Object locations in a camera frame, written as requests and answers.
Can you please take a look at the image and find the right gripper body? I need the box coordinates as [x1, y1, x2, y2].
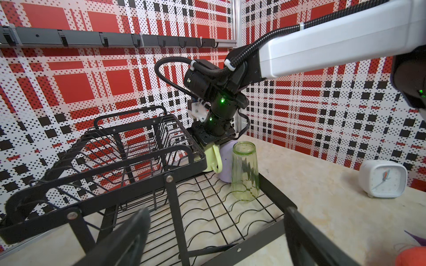
[191, 121, 236, 146]

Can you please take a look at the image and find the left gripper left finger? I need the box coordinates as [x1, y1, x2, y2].
[71, 207, 151, 266]

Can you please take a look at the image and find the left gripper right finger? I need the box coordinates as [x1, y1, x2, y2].
[284, 207, 358, 266]

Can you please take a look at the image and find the lavender plastic cup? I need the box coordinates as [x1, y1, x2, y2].
[218, 140, 237, 183]

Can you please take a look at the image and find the white mug green handle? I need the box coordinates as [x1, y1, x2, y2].
[204, 143, 223, 174]

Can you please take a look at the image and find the tall green glass cup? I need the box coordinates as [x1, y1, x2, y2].
[231, 141, 260, 202]

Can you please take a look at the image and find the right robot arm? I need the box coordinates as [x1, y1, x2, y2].
[154, 1, 426, 145]

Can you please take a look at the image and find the white square clock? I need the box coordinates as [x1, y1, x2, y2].
[358, 160, 408, 198]

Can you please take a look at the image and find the red shark plush toy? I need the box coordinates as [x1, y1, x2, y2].
[395, 231, 426, 266]

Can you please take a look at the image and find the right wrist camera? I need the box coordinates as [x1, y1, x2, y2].
[187, 100, 210, 123]

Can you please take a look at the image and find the black wire dish rack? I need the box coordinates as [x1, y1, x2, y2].
[1, 106, 294, 266]

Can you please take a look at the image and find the black wall hook rail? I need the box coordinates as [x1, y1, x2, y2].
[1, 26, 218, 48]

